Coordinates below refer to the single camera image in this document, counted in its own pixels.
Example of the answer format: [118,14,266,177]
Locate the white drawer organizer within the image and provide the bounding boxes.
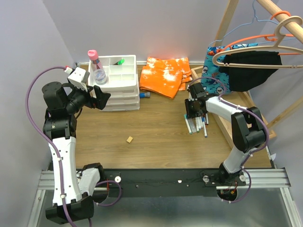
[88,55,140,112]

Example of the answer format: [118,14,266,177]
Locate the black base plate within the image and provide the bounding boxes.
[104,168,248,198]

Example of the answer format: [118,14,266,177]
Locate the green white pen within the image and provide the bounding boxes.
[195,117,200,133]

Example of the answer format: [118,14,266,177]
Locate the black garment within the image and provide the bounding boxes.
[219,51,282,92]

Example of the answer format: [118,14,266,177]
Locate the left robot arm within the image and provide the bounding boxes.
[42,81,111,225]

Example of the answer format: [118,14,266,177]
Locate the aluminium rail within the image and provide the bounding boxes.
[37,168,291,190]

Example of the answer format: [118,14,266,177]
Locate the blue shark print cloth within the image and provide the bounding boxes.
[201,46,231,94]

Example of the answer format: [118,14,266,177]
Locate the wooden clothes rack frame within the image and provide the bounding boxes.
[190,0,303,150]

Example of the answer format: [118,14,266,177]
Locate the orange folded cloth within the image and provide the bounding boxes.
[139,57,192,99]

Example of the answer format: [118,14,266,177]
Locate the green black highlighter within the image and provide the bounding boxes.
[114,59,125,65]

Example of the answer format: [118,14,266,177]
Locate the orange hanger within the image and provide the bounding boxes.
[222,10,301,56]

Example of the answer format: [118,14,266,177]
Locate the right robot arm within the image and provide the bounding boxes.
[185,83,269,185]

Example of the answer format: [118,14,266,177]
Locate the blue grey glue stick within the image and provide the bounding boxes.
[139,92,151,98]

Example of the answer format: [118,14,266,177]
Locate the blue wire hanger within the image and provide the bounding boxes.
[208,0,277,48]

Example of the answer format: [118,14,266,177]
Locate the pink cap pen tube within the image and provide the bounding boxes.
[88,50,103,70]

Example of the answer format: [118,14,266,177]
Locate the tan eraser block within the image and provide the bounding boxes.
[126,136,133,143]

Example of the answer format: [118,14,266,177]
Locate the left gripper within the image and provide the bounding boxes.
[65,83,111,113]

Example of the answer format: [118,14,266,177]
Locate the clear paperclip jar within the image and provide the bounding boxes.
[93,69,107,85]

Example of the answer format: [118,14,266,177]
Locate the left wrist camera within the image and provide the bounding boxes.
[64,67,89,91]

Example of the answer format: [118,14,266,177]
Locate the wooden hanger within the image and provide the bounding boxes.
[212,16,303,69]

